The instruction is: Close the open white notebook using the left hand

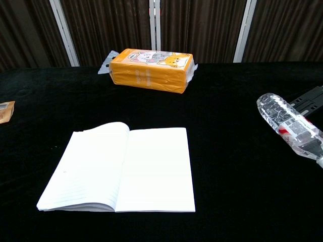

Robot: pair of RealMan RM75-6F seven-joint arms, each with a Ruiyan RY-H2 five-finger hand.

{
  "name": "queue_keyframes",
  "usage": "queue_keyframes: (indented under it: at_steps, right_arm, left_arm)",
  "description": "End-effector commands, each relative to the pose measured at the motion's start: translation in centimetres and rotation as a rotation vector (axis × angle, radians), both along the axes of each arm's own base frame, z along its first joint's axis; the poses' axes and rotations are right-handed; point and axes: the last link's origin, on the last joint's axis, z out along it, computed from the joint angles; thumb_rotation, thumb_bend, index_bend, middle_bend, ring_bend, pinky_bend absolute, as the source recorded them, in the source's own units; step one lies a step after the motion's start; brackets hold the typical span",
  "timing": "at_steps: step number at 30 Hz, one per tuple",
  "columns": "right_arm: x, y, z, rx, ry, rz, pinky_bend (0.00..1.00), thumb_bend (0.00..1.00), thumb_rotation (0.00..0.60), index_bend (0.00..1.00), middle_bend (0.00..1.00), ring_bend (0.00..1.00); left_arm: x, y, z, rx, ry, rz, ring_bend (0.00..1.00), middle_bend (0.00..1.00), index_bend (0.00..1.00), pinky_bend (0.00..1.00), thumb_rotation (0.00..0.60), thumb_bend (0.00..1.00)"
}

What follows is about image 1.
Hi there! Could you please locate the white lined notebook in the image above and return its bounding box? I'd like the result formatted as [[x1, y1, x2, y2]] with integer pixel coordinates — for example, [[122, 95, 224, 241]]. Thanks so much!
[[36, 122, 196, 213]]

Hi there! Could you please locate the orange tissue pack with cats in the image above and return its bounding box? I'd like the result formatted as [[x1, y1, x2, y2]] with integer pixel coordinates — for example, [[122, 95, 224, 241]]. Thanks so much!
[[109, 48, 195, 94]]

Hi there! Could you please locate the black velvet tablecloth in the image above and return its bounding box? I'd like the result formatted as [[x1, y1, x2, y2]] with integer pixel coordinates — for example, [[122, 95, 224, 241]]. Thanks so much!
[[0, 62, 323, 242]]

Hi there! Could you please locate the clear plastic water bottle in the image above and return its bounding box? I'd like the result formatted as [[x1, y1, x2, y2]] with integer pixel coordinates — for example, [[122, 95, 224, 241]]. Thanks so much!
[[256, 92, 323, 169]]

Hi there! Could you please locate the brown paper packet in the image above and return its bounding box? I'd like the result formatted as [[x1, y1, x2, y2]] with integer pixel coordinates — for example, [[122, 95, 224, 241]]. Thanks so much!
[[0, 100, 16, 125]]

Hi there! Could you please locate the white partition frame post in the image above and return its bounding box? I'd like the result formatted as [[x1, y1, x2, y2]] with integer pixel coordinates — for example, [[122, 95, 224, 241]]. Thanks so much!
[[49, 0, 80, 67], [233, 0, 258, 64], [149, 0, 162, 51]]

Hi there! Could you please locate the black slotted metal rail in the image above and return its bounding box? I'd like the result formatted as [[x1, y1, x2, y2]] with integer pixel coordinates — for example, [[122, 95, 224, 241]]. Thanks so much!
[[289, 85, 323, 117]]

